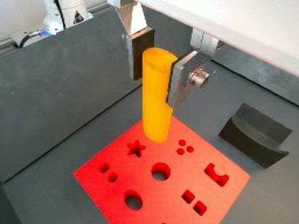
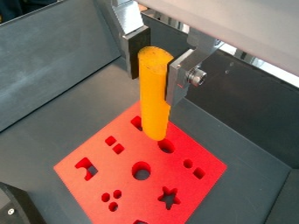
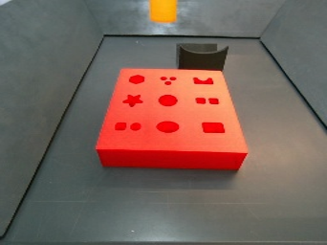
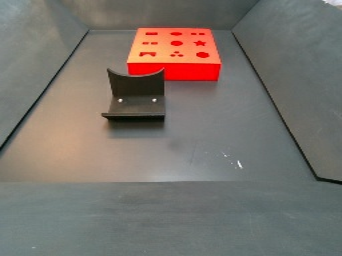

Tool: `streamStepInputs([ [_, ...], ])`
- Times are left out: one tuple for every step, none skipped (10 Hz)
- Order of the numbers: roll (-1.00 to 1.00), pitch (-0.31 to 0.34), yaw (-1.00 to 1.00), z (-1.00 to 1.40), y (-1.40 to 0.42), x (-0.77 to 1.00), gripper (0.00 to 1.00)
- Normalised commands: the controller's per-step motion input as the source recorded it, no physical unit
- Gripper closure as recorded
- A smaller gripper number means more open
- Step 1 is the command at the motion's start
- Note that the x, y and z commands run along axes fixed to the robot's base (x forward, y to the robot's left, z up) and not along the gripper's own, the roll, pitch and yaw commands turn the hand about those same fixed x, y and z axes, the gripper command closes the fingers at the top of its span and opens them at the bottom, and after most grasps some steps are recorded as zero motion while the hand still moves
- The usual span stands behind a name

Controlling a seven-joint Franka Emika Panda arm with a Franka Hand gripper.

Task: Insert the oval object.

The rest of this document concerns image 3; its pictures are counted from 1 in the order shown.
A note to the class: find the orange oval object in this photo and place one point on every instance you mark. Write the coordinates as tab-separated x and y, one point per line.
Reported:
163	10

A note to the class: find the red shape-sorter block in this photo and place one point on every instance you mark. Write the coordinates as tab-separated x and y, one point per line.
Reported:
171	119

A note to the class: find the black curved foam holder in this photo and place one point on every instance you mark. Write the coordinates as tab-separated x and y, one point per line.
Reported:
203	56

